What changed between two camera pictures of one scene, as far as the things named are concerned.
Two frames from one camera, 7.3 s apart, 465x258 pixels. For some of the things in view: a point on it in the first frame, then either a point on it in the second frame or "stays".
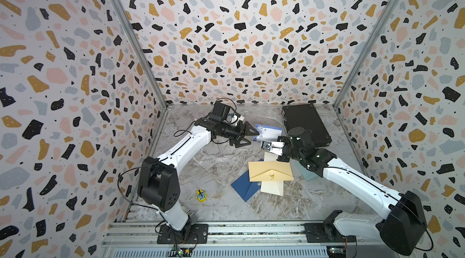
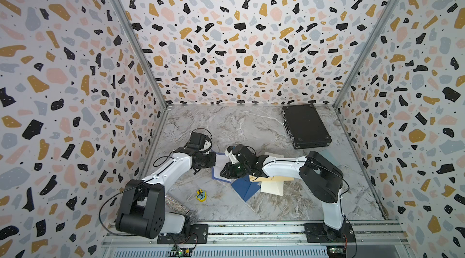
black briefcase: [307, 117] stays
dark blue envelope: [244, 188] stays
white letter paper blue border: [267, 134] → [220, 161]
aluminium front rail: [240, 240] stays
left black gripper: [240, 132] → [211, 160]
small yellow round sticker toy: [201, 195] stays
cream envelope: [272, 187] stays
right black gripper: [290, 142] → [227, 171]
